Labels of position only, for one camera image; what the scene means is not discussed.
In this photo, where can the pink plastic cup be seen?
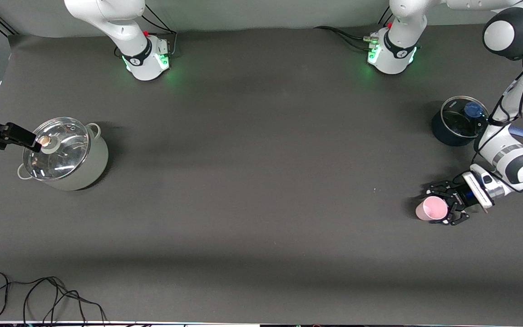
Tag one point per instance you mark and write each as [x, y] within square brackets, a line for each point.
[431, 210]

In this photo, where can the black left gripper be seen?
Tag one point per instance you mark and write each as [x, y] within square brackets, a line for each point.
[457, 198]

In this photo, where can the dark blue saucepan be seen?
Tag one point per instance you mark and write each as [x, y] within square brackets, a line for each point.
[443, 131]

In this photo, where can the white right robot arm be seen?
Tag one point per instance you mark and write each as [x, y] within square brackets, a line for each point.
[125, 27]

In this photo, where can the glass lid with blue knob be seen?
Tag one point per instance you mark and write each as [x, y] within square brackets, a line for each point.
[459, 118]

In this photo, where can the dark grey table mat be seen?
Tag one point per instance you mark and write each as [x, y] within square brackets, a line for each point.
[261, 181]

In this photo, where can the pale green stockpot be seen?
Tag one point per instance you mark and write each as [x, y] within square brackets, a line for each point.
[93, 163]

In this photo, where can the glass stockpot lid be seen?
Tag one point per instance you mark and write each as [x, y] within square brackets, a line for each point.
[66, 154]

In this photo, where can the black frame rail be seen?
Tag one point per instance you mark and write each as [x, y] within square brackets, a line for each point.
[5, 25]

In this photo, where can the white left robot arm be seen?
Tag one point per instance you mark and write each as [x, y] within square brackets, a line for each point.
[511, 32]

